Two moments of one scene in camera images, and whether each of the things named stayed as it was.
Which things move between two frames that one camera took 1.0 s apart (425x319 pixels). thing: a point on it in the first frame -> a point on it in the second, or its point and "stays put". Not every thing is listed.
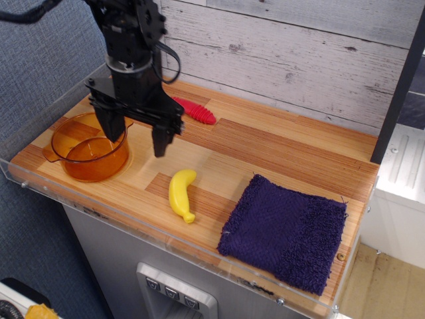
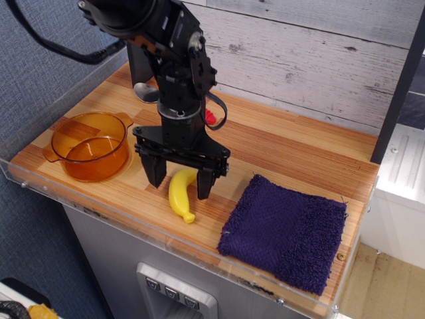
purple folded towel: x=295 y=237 stays put
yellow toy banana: x=179 y=185 stays put
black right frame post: x=395 y=113 stays put
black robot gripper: x=138 y=94 -> x=182 y=137
